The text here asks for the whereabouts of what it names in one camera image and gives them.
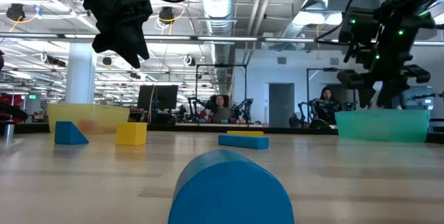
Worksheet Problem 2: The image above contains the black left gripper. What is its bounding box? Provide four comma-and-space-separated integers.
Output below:
92, 0, 153, 69

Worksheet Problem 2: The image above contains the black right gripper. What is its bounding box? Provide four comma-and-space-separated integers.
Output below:
336, 12, 436, 109

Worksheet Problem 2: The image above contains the yellow cube block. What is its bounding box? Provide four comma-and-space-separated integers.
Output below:
115, 122, 148, 146

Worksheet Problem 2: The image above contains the blue wedge block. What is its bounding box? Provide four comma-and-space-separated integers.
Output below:
54, 121, 89, 146

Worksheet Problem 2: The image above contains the yellow bar block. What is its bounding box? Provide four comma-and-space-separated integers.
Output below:
226, 130, 265, 137

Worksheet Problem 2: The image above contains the blue bar block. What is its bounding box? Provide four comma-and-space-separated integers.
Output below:
217, 134, 270, 150

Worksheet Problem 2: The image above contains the large blue cylinder block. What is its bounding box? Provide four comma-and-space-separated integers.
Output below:
167, 148, 295, 224

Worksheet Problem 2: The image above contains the teal translucent plastic bin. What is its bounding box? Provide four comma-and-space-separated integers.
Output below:
334, 108, 431, 144

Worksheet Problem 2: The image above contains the grey monitor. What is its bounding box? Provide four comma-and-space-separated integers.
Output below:
404, 85, 434, 110

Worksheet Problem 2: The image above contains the black monitor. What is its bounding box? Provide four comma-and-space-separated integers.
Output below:
137, 85, 179, 111

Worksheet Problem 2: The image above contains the person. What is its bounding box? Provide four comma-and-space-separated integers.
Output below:
207, 94, 232, 124
314, 85, 343, 125

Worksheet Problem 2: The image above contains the white column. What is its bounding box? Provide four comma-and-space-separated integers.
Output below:
65, 42, 98, 105

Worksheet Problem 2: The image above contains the dark round object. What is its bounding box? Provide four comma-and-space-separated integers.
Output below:
309, 118, 331, 130

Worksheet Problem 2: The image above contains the yellow translucent plastic bin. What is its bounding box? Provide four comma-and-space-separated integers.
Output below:
46, 103, 131, 135

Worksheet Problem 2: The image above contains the long ceiling light strip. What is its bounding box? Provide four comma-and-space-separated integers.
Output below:
0, 32, 444, 47

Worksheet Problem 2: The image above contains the grey door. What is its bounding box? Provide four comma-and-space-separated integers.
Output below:
268, 83, 296, 128

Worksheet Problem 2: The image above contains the background desk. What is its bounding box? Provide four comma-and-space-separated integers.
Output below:
175, 122, 270, 128

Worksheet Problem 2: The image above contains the red machine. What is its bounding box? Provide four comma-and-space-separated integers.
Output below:
0, 94, 24, 123

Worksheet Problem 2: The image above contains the metal bottle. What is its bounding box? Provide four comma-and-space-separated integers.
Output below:
3, 119, 15, 140

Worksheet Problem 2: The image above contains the black ceiling cord reel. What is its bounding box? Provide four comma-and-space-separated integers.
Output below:
158, 6, 176, 24
6, 3, 26, 22

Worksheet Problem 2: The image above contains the black metal frame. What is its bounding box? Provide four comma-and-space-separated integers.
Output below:
306, 67, 348, 121
194, 63, 248, 124

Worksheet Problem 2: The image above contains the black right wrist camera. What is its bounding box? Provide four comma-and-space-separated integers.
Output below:
338, 7, 379, 65

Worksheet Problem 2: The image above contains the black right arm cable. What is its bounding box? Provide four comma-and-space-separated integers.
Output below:
314, 0, 417, 43

